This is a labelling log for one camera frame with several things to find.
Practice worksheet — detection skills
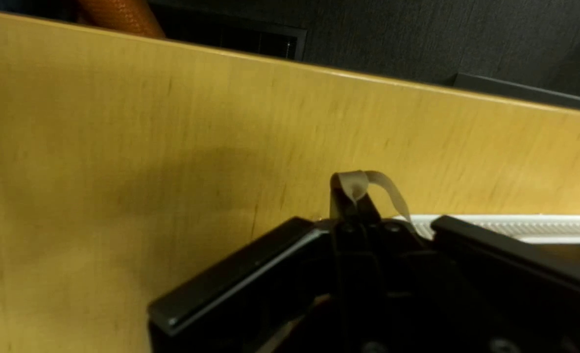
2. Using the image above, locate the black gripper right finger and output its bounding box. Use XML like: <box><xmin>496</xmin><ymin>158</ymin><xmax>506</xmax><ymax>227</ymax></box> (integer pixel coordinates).
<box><xmin>431</xmin><ymin>215</ymin><xmax>580</xmax><ymax>353</ymax></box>

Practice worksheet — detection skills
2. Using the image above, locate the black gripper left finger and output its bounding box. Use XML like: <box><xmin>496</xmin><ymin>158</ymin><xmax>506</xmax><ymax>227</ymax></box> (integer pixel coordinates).
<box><xmin>147</xmin><ymin>217</ymin><xmax>334</xmax><ymax>353</ymax></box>

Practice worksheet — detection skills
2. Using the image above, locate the white plastic storage box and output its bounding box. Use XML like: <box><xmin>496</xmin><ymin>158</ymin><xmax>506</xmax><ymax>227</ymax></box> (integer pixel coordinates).
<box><xmin>394</xmin><ymin>211</ymin><xmax>580</xmax><ymax>246</ymax></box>

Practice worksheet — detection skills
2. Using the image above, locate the orange office chair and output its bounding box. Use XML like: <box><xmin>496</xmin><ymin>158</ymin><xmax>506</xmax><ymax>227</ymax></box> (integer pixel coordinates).
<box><xmin>75</xmin><ymin>0</ymin><xmax>165</xmax><ymax>37</ymax></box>

